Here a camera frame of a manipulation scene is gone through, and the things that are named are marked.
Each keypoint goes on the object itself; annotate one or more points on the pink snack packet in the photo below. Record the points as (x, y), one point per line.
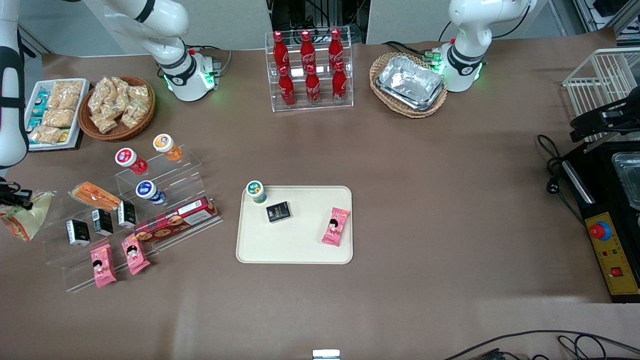
(335, 227)
(135, 255)
(103, 266)

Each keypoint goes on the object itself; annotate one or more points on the clear bag of beige snacks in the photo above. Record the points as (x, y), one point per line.
(46, 134)
(104, 122)
(120, 87)
(139, 95)
(58, 118)
(133, 115)
(101, 95)
(67, 94)

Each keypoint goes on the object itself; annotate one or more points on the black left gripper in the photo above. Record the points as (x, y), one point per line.
(618, 116)

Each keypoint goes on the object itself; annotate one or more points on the red lid small bottle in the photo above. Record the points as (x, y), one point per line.
(131, 161)

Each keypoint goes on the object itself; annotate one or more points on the orange lid small bottle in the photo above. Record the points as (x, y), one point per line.
(167, 146)

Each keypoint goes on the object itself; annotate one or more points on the green lid small jar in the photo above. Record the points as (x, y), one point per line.
(256, 191)

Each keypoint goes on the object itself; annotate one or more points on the aluminium foil tray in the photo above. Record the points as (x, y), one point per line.
(410, 82)

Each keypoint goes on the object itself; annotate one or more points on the black sealing machine yellow panel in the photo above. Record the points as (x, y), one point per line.
(600, 200)

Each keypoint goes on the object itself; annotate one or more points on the cream plastic tray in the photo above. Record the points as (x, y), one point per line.
(300, 235)

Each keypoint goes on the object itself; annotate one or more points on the red cookie box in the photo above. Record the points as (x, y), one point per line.
(175, 220)

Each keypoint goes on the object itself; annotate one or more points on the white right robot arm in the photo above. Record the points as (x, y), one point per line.
(170, 30)

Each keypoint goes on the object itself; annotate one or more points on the blue snack packet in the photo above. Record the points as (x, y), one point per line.
(35, 122)
(40, 104)

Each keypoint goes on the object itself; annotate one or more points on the yellow snack packet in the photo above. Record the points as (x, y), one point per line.
(63, 136)

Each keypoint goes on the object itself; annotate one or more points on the blue lid small bottle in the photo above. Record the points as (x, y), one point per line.
(149, 192)

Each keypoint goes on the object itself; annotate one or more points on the white rectangular snack tray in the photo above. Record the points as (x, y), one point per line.
(82, 112)

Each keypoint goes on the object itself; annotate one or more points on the light wicker basket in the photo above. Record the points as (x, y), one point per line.
(395, 109)

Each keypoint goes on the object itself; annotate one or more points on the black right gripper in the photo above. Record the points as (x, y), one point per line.
(11, 196)

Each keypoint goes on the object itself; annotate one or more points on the red cola bottle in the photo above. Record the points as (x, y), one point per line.
(335, 49)
(287, 90)
(313, 89)
(307, 50)
(339, 86)
(280, 52)

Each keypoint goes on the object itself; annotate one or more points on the red emergency stop button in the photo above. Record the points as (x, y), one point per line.
(600, 230)

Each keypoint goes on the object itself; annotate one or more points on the small white grey block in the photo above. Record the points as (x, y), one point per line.
(326, 355)

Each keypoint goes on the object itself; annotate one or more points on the steel tray in machine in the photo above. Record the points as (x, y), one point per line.
(630, 175)

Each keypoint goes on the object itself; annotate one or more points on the triangle sandwich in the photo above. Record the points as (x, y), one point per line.
(95, 196)
(27, 222)

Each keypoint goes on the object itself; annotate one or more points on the brown wicker snack basket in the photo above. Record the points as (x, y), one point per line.
(117, 136)

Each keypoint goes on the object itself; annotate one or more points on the clear acrylic bottle rack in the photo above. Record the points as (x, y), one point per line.
(350, 95)

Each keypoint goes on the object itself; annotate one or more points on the clear acrylic stepped stand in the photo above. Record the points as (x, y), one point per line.
(185, 170)

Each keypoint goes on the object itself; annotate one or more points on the small black box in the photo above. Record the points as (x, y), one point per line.
(278, 212)
(78, 232)
(103, 222)
(127, 214)

